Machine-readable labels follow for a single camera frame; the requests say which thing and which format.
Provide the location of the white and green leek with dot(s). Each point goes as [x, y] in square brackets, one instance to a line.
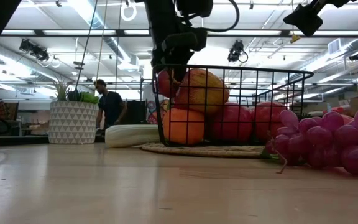
[129, 136]

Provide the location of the black overhead light beam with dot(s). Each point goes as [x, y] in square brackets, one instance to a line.
[120, 32]

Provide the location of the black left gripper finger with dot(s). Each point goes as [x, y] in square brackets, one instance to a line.
[180, 73]

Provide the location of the orange fruit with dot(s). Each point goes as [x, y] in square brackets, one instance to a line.
[183, 127]

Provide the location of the person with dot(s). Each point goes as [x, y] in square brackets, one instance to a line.
[112, 105]

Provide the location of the round woven placemat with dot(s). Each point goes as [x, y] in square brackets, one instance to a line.
[204, 151]

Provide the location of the yellow hanging tag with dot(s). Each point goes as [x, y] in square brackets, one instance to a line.
[294, 39]

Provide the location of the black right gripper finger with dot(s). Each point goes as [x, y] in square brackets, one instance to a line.
[306, 18]

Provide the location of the black aluminium table frame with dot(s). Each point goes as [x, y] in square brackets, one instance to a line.
[20, 140]

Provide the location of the plant in white patterned pot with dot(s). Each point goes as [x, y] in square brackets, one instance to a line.
[72, 123]

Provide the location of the black ceiling camera cluster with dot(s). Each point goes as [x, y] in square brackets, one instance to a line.
[34, 49]

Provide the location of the purple grape bunch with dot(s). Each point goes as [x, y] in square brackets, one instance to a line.
[331, 140]

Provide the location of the red and yellow apple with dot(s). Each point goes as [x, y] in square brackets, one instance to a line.
[202, 91]

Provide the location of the ceiling air vent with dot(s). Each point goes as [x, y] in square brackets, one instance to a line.
[334, 46]

